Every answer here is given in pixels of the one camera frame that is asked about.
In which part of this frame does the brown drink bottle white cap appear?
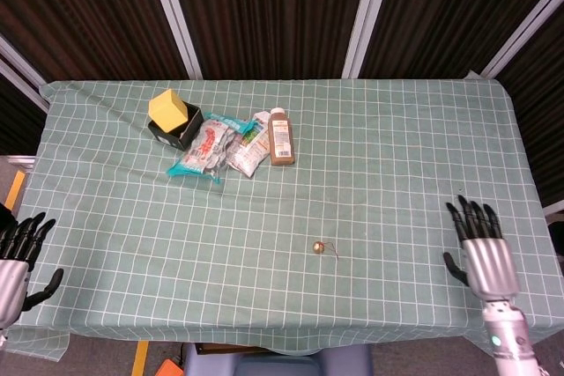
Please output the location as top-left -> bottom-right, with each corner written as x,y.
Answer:
267,107 -> 295,167

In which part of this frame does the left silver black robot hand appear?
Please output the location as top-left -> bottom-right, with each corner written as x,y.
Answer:
0,211 -> 65,331

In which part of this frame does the green white-checked tablecloth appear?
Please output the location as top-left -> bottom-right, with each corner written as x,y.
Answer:
4,78 -> 554,362

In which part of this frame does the white partition post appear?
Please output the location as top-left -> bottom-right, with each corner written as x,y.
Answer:
0,34 -> 50,114
479,0 -> 564,78
341,0 -> 400,80
143,0 -> 204,81

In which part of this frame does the yellow foam block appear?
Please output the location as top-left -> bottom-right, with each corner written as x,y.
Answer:
148,88 -> 189,134

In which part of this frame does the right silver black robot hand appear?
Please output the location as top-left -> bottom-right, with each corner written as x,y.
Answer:
442,194 -> 520,302

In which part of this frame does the black cardboard box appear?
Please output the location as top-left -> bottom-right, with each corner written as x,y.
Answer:
147,100 -> 204,151

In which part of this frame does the white green snack bag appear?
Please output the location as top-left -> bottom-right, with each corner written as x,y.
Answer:
224,110 -> 272,179

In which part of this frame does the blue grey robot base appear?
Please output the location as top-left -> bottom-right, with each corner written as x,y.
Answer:
182,343 -> 375,376

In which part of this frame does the dark brown ribbed partition panel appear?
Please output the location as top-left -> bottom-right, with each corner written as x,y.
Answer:
163,0 -> 375,80
0,71 -> 48,157
495,0 -> 564,209
0,0 -> 191,82
359,0 -> 564,80

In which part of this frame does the small gold bell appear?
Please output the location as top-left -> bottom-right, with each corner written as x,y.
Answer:
311,240 -> 340,262

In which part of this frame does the yellow floor tape strip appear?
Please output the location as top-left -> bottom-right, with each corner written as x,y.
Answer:
130,340 -> 151,376
3,171 -> 27,213

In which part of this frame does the teal red snack bag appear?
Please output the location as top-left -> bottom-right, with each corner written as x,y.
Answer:
166,112 -> 255,186

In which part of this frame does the orange box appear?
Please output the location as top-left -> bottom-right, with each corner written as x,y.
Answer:
153,358 -> 185,376

